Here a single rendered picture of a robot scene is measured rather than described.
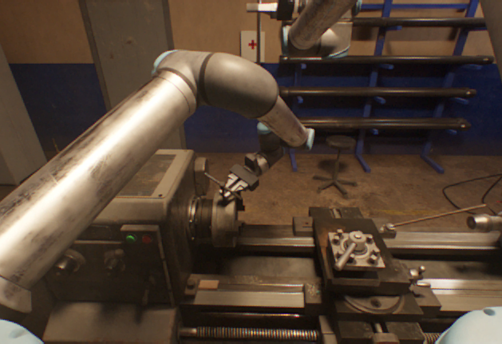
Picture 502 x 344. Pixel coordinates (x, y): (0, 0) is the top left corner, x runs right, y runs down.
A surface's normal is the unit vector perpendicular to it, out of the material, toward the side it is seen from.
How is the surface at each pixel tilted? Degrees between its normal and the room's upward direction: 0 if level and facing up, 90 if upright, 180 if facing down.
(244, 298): 36
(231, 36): 90
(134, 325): 32
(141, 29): 90
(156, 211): 45
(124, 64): 90
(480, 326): 5
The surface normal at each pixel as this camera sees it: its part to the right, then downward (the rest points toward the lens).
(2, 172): -0.04, 0.49
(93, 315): -0.02, -0.48
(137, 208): -0.03, -0.27
